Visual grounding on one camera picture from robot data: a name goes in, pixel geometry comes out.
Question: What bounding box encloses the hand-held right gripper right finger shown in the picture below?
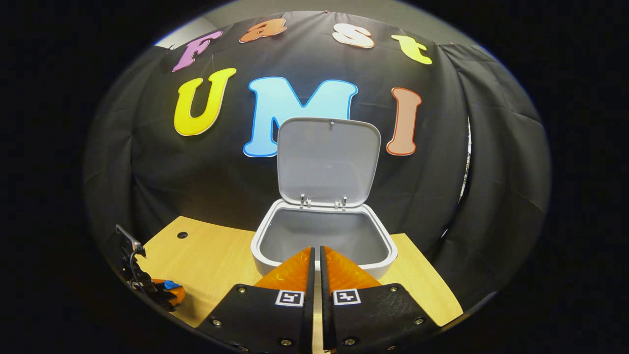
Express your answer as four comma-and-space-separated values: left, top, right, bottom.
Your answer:
319, 245, 438, 354

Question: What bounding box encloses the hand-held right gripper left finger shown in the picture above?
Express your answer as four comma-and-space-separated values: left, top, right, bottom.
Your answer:
197, 246, 315, 354

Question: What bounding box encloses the white desktop garbage bin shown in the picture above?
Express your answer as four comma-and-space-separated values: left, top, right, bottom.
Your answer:
250, 117, 399, 281

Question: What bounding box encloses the wooden desktop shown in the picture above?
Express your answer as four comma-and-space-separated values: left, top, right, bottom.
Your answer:
129, 215, 464, 354

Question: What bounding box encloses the black backdrop cloth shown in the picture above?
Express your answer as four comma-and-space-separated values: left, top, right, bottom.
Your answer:
81, 10, 551, 305

